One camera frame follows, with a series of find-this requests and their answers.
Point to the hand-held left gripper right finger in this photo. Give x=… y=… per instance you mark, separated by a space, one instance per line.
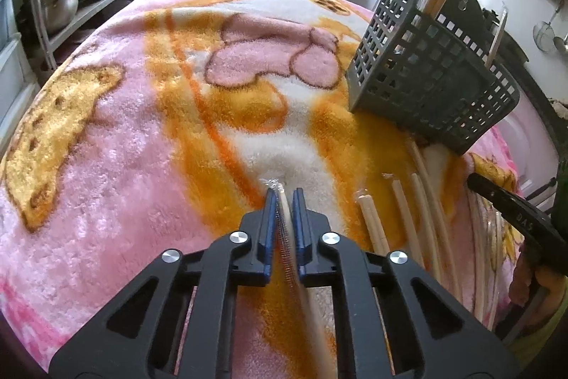
x=301 y=228

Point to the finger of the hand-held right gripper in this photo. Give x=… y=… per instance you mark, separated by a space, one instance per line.
x=486 y=190

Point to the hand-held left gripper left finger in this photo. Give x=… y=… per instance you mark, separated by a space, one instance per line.
x=268 y=228

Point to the grey plastic utensil basket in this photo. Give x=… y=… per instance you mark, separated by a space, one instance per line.
x=421 y=72

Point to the person's right forearm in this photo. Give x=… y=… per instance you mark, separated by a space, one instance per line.
x=550 y=325

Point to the person's right hand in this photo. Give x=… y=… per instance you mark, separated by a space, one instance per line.
x=526 y=281

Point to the pink printed blanket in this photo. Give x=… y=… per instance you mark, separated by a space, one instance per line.
x=133 y=139

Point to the hanging steel ladle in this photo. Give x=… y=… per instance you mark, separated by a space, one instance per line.
x=560 y=44

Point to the large steel pot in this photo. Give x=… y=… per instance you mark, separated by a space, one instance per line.
x=60 y=12

